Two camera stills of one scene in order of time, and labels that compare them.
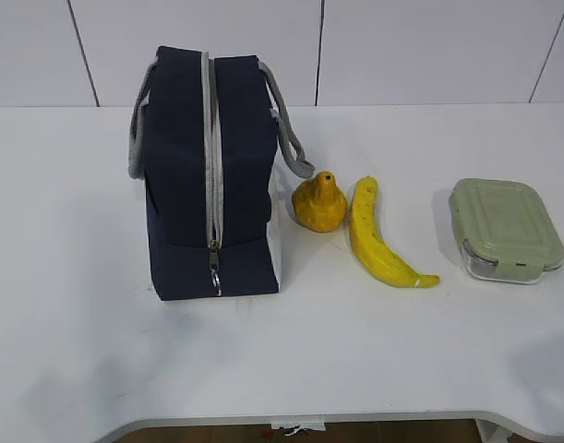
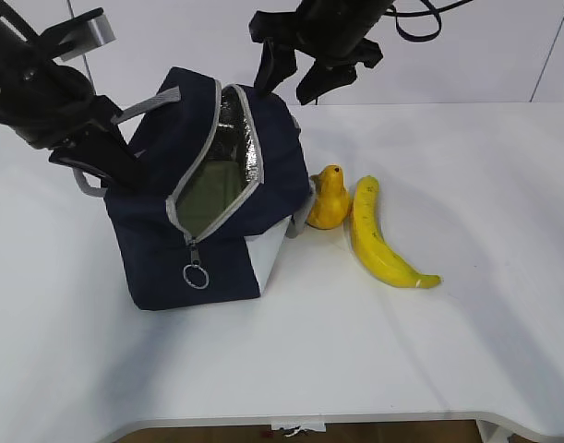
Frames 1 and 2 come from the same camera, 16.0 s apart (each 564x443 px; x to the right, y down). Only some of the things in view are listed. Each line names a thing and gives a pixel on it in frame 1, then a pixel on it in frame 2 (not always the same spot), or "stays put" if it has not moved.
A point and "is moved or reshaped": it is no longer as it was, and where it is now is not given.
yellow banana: (370, 245) stays put
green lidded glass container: (505, 229) -> (209, 193)
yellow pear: (319, 204) is moved or reshaped
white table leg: (491, 433) stays put
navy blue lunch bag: (205, 135) is moved or reshaped
